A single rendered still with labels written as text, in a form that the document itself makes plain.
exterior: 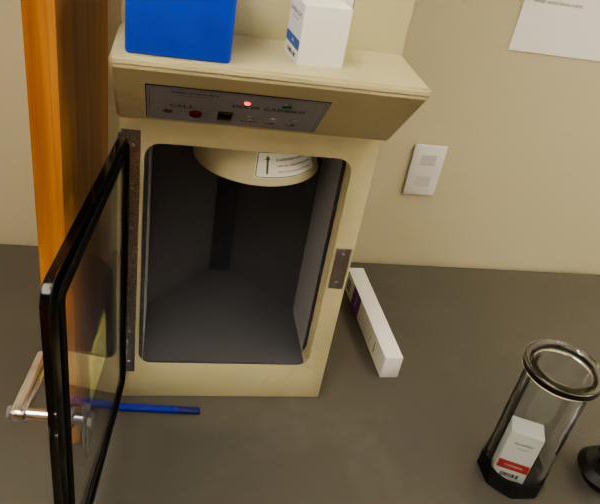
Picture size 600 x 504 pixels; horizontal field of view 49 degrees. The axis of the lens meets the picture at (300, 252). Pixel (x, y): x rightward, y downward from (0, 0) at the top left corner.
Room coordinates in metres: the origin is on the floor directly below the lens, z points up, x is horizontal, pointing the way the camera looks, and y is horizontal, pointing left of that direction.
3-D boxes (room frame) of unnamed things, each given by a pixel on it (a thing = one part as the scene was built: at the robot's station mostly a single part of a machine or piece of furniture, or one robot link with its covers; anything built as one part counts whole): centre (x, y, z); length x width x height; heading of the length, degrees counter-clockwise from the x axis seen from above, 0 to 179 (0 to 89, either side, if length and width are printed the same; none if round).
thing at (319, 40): (0.69, 0.03, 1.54); 0.05 x 0.05 x 0.06; 21
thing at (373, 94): (0.68, 0.07, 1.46); 0.32 x 0.12 x 0.10; 104
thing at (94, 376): (0.53, 0.21, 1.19); 0.30 x 0.01 x 0.40; 7
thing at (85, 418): (0.43, 0.18, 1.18); 0.02 x 0.02 x 0.06; 7
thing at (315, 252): (0.86, 0.11, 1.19); 0.26 x 0.24 x 0.35; 104
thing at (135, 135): (0.69, 0.22, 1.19); 0.03 x 0.02 x 0.39; 104
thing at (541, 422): (0.70, -0.38, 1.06); 0.11 x 0.11 x 0.21
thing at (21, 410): (0.46, 0.23, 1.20); 0.10 x 0.05 x 0.03; 7
